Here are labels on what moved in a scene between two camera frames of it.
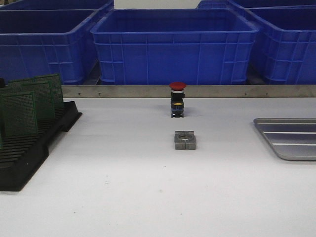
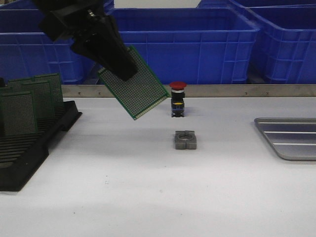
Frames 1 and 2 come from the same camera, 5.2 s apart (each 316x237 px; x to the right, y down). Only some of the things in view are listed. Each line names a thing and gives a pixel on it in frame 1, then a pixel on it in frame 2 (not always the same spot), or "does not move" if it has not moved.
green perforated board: x=1 y=140 -> x=137 y=95
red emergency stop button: x=177 y=99 does not move
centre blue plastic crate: x=159 y=47 does not move
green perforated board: x=19 y=114 does not move
